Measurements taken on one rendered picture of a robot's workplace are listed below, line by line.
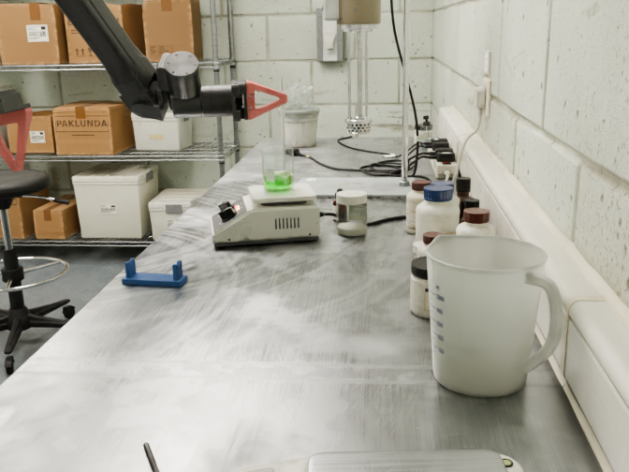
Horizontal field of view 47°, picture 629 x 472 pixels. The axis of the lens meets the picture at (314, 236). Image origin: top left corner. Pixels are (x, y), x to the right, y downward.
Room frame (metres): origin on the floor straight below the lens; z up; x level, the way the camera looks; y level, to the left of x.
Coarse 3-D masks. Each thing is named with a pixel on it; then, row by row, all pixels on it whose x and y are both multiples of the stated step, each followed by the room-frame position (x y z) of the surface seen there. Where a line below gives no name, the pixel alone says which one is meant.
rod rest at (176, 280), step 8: (128, 264) 1.08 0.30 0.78; (176, 264) 1.07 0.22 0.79; (128, 272) 1.08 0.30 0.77; (176, 272) 1.06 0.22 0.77; (128, 280) 1.07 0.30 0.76; (136, 280) 1.07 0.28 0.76; (144, 280) 1.07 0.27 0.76; (152, 280) 1.07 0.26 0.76; (160, 280) 1.07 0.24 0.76; (168, 280) 1.06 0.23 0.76; (176, 280) 1.06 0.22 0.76; (184, 280) 1.08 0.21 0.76
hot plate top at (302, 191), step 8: (296, 184) 1.39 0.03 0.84; (304, 184) 1.39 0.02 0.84; (256, 192) 1.33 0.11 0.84; (296, 192) 1.32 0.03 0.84; (304, 192) 1.32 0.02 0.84; (312, 192) 1.32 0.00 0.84; (256, 200) 1.28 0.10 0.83; (264, 200) 1.28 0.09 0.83; (272, 200) 1.28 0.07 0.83; (280, 200) 1.28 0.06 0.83; (288, 200) 1.29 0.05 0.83; (296, 200) 1.29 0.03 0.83
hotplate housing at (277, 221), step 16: (256, 208) 1.28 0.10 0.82; (272, 208) 1.28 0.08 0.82; (288, 208) 1.29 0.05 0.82; (304, 208) 1.29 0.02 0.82; (240, 224) 1.27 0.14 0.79; (256, 224) 1.27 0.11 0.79; (272, 224) 1.28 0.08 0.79; (288, 224) 1.28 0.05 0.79; (304, 224) 1.29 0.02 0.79; (224, 240) 1.26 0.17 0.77; (240, 240) 1.27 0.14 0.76; (256, 240) 1.28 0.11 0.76; (272, 240) 1.28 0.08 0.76; (288, 240) 1.28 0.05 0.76; (304, 240) 1.29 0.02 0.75
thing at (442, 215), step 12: (432, 192) 1.13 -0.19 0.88; (444, 192) 1.13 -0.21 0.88; (420, 204) 1.15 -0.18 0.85; (432, 204) 1.14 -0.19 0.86; (444, 204) 1.13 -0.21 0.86; (456, 204) 1.15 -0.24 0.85; (420, 216) 1.14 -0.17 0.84; (432, 216) 1.12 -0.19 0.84; (444, 216) 1.12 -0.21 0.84; (456, 216) 1.13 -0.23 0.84; (420, 228) 1.14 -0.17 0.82; (432, 228) 1.12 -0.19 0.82; (444, 228) 1.12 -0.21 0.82; (456, 228) 1.13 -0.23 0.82; (420, 240) 1.14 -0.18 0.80
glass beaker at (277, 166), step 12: (264, 156) 1.32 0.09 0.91; (276, 156) 1.31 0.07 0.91; (288, 156) 1.32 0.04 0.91; (264, 168) 1.33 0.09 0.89; (276, 168) 1.31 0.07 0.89; (288, 168) 1.32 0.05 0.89; (264, 180) 1.33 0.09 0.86; (276, 180) 1.31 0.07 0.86; (288, 180) 1.32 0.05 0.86; (264, 192) 1.33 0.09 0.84; (276, 192) 1.31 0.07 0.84; (288, 192) 1.32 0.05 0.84
